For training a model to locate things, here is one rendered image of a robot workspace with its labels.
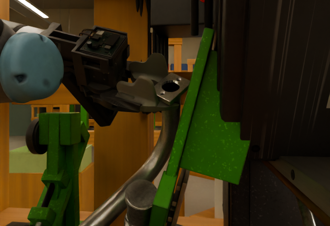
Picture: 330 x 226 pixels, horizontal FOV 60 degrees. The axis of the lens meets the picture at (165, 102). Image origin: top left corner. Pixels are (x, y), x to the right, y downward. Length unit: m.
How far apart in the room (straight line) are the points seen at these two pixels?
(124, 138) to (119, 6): 0.33
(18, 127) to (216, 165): 11.40
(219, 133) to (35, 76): 0.21
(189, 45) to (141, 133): 9.90
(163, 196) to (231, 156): 0.09
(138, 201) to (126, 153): 0.40
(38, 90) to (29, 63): 0.03
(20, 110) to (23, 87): 11.28
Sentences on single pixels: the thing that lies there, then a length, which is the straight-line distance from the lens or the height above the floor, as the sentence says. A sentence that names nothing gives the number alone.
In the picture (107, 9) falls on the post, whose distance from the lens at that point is 0.77.
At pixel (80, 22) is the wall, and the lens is 11.17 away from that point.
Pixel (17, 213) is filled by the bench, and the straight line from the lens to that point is 0.95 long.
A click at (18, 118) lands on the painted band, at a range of 11.64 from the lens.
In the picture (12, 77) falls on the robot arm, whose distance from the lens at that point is 0.32.
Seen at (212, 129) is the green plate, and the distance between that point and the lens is 0.33.
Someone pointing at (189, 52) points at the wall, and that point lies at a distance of 10.52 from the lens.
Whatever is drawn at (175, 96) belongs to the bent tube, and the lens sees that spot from 0.40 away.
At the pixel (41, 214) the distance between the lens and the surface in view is 0.59.
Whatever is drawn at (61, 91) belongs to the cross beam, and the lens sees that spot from 0.88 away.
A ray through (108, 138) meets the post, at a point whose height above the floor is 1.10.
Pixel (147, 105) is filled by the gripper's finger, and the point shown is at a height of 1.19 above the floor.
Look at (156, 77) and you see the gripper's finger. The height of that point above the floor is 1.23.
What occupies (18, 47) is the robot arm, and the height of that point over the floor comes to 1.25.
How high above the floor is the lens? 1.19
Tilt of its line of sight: level
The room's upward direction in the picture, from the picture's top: straight up
